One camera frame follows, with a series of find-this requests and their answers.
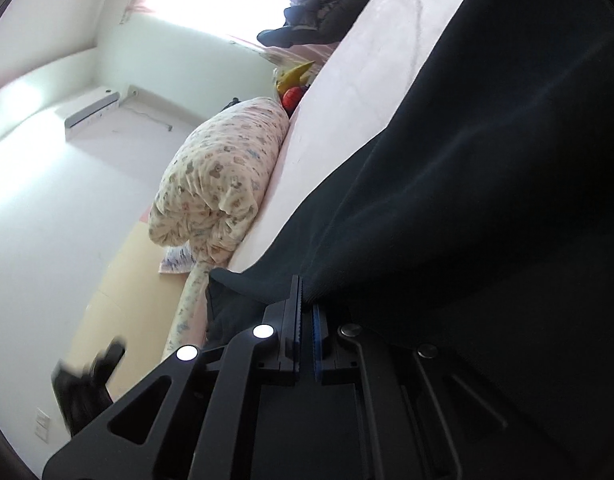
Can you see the white wall socket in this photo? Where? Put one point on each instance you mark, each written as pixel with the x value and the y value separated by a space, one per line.
pixel 43 412

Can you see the yellow toy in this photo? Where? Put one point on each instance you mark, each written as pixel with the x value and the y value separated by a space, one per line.
pixel 293 76

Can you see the red ball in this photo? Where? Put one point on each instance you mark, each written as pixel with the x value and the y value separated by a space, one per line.
pixel 292 99

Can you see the small printed cloth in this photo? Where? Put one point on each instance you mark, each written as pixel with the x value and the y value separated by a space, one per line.
pixel 178 261

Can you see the black metal stand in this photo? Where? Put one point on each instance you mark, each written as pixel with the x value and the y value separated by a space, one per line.
pixel 231 104

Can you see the black pants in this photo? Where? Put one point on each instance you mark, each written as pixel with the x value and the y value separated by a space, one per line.
pixel 462 160

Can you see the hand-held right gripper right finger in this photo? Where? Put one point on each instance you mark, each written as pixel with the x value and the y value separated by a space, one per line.
pixel 317 340

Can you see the white air conditioner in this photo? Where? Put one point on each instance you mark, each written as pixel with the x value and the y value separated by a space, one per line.
pixel 92 112

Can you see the pink bed sheet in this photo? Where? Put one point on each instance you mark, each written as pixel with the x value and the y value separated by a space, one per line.
pixel 367 85

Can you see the pile of dark clothes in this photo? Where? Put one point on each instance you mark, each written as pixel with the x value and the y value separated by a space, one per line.
pixel 332 15

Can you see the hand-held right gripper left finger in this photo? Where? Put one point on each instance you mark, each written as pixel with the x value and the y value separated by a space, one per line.
pixel 296 330

